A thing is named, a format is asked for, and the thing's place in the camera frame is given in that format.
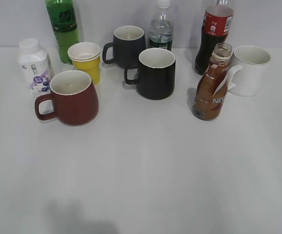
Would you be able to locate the red ceramic mug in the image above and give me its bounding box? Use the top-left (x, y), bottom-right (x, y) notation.
top-left (35, 70), bottom-right (99, 125)

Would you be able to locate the brown coffee drink bottle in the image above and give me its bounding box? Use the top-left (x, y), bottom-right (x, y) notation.
top-left (192, 43), bottom-right (232, 121)

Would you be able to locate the yellow paper cup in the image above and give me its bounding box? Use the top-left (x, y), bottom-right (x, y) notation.
top-left (67, 42), bottom-right (100, 85)

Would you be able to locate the black ceramic mug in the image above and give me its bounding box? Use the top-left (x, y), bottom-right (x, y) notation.
top-left (124, 48), bottom-right (176, 100)

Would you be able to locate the grey ceramic mug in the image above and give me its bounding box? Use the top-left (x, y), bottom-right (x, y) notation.
top-left (102, 25), bottom-right (146, 68)

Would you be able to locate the clear water bottle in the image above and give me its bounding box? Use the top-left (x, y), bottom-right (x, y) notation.
top-left (148, 0), bottom-right (173, 51)

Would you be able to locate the white ceramic mug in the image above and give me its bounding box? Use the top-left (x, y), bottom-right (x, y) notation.
top-left (227, 45), bottom-right (271, 97)

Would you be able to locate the white yogurt bottle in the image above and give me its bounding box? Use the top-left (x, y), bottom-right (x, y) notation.
top-left (18, 38), bottom-right (54, 98)

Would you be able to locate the cola bottle red label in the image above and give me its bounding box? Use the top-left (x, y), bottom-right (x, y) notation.
top-left (194, 0), bottom-right (234, 75)

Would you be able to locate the green soda bottle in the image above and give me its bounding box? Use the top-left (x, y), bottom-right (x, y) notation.
top-left (45, 0), bottom-right (79, 64)

